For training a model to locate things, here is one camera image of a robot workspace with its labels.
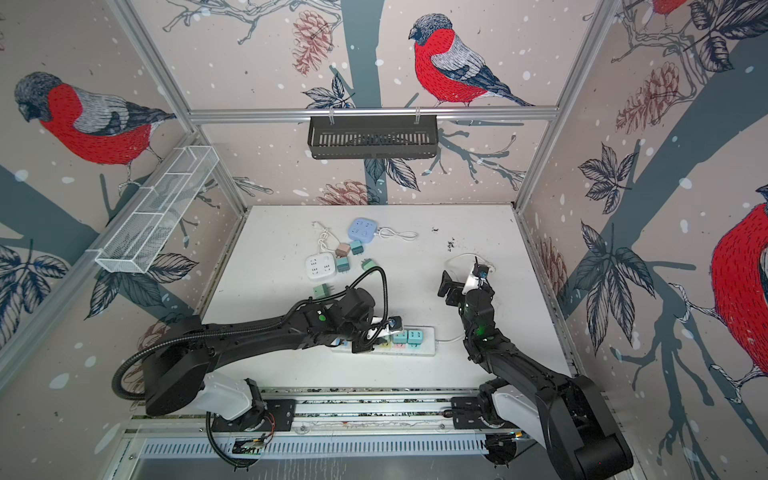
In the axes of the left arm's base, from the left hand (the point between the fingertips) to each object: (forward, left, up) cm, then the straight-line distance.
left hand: (384, 334), depth 79 cm
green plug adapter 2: (+17, +20, -7) cm, 27 cm away
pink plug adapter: (+34, +16, -7) cm, 38 cm away
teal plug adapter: (0, -8, -1) cm, 9 cm away
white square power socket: (+27, +23, -6) cm, 36 cm away
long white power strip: (-1, -12, -7) cm, 14 cm away
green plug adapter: (-1, -4, -1) cm, 4 cm away
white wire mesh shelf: (+16, +61, +22) cm, 67 cm away
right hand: (+15, -21, +5) cm, 27 cm away
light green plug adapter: (+27, +6, -6) cm, 28 cm away
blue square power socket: (+43, +9, -6) cm, 44 cm away
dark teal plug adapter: (+35, +10, -7) cm, 37 cm away
